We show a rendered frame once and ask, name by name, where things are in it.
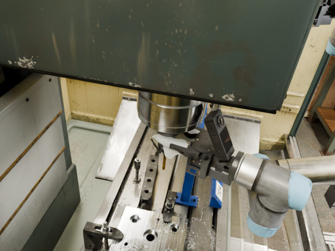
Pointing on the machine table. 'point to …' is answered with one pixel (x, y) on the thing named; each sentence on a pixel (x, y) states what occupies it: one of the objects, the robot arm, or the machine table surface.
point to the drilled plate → (136, 240)
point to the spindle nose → (169, 112)
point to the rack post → (188, 180)
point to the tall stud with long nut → (137, 169)
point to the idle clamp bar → (150, 176)
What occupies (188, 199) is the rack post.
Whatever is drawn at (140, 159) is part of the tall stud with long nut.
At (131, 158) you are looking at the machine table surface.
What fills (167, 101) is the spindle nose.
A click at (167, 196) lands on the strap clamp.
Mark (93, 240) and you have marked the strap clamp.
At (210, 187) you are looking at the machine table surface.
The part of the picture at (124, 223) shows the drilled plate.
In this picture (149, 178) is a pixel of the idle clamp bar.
